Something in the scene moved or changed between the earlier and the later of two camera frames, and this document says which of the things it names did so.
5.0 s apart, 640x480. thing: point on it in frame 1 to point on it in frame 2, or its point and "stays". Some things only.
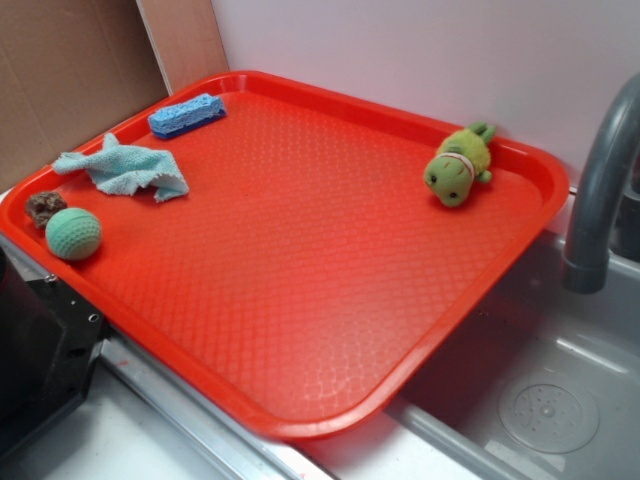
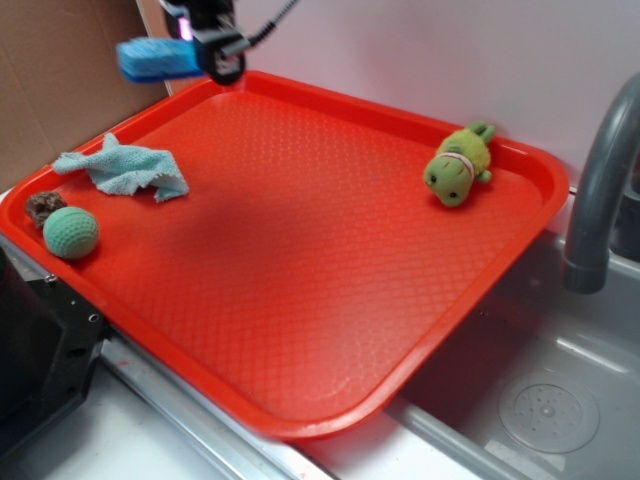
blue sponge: x=179 y=118 to x=144 y=59
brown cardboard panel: x=69 y=69 stays
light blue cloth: x=118 y=169 stays
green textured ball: x=73 y=234 stays
